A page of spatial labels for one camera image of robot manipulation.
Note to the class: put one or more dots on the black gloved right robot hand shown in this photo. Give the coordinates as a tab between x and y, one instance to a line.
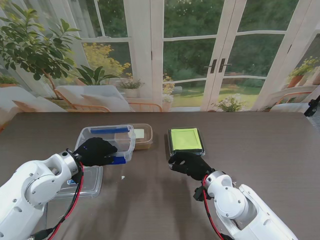
193	166

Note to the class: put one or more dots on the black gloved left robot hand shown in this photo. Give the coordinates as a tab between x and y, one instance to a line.
95	152

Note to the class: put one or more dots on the large clear lid blue sticker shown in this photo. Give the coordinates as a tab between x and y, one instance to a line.
92	180

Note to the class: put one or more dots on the clear lid with green sheet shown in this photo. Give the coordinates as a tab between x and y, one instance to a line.
185	138

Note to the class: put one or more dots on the clear container with blue clips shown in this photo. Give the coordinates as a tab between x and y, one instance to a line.
122	142

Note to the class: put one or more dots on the black plastic container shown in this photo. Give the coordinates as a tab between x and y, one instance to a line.
170	145

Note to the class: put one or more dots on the brown translucent container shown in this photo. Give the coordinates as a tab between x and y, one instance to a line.
145	145

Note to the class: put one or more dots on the small clear lid white label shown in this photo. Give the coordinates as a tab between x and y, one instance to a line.
142	132

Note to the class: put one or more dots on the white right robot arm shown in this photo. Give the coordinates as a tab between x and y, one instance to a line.
237	205

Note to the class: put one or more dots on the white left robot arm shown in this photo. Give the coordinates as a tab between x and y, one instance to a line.
30	190

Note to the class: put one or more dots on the black tripod stand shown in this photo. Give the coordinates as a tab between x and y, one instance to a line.
312	106

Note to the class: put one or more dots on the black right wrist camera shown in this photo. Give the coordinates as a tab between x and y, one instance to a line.
199	193

